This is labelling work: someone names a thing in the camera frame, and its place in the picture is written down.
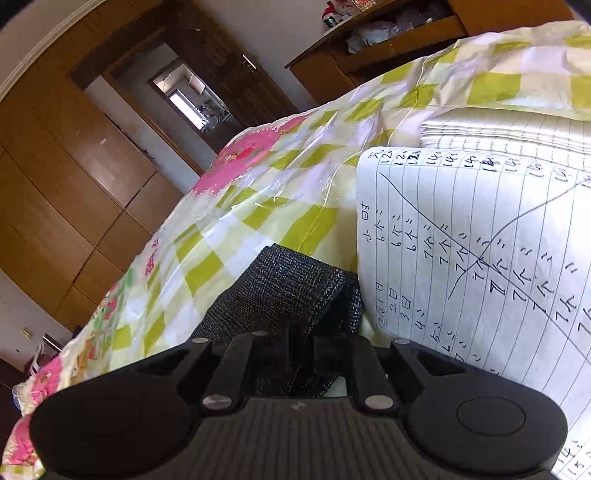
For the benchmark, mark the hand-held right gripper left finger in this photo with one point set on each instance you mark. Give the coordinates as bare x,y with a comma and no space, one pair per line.
258,350

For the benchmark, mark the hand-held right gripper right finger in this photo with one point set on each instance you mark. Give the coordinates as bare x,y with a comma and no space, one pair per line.
364,364

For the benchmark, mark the dark grey woven pants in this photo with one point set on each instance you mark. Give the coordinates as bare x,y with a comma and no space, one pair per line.
286,286

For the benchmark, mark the open lined notebook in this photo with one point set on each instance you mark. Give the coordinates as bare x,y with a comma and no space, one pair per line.
471,258

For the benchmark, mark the green checkered cartoon blanket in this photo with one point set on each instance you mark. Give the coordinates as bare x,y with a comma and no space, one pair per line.
258,184

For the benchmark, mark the silver thermos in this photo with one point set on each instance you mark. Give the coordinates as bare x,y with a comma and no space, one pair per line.
50,343

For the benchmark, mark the brown wooden wardrobe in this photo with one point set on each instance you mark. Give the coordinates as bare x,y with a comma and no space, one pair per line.
60,175

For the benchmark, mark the brown wooden door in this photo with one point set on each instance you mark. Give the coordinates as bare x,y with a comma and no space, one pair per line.
221,69

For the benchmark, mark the brown wooden desk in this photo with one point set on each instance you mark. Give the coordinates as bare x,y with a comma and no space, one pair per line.
332,64

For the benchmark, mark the crumpled light cloth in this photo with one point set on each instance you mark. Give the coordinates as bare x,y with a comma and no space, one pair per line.
369,36

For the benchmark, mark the red white figurine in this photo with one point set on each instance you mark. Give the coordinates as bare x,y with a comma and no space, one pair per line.
333,14

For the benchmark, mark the white wall socket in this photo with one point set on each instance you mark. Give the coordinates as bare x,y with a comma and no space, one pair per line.
26,332

